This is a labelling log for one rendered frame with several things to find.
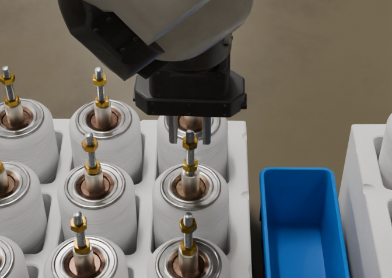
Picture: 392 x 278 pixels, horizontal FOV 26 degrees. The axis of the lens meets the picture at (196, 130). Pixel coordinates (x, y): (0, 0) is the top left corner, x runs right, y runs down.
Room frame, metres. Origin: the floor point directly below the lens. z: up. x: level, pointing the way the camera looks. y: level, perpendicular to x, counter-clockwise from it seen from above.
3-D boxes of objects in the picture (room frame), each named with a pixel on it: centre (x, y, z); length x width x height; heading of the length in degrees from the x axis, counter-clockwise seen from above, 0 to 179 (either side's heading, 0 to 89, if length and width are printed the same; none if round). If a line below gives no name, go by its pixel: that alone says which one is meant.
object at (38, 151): (0.82, 0.24, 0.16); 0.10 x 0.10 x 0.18
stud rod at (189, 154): (0.70, 0.01, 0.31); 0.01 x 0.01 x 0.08
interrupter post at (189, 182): (0.70, 0.01, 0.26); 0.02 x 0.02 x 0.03
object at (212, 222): (0.70, 0.01, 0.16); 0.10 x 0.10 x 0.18
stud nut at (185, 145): (0.70, 0.01, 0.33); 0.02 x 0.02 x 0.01; 24
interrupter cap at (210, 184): (0.70, 0.01, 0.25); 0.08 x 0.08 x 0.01
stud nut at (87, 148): (0.70, 0.12, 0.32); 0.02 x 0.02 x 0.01; 34
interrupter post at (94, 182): (0.70, 0.12, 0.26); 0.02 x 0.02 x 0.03
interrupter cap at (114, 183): (0.70, 0.12, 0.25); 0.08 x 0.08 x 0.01
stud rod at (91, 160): (0.70, 0.12, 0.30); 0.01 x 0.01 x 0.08
